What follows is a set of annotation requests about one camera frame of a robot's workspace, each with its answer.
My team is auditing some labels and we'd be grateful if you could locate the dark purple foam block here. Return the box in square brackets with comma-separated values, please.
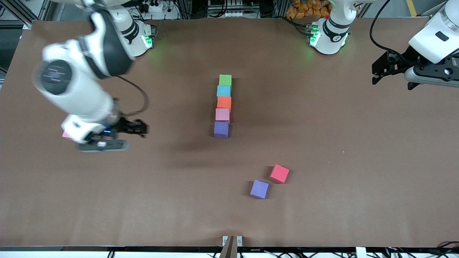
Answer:
[214, 121, 229, 139]

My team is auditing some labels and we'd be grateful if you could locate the paper table cover sheet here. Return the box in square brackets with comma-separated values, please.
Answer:
[0, 17, 459, 248]

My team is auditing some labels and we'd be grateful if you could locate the bag of orange items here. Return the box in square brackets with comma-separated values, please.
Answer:
[286, 0, 330, 19]

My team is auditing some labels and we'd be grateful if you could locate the white power strip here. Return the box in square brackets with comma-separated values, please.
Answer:
[209, 10, 245, 18]
[138, 0, 169, 13]

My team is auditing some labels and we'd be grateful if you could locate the light purple foam block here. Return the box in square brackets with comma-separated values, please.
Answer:
[250, 180, 269, 199]

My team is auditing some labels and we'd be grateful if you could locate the red foam block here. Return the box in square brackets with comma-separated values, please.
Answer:
[269, 164, 290, 184]

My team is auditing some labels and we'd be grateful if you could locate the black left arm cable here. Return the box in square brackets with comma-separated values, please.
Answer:
[369, 0, 409, 61]

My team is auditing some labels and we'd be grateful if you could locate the metal table clamp bracket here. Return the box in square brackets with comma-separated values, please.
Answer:
[219, 235, 243, 258]

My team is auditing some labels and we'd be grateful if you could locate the black cable bundle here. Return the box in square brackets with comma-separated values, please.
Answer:
[380, 241, 459, 258]

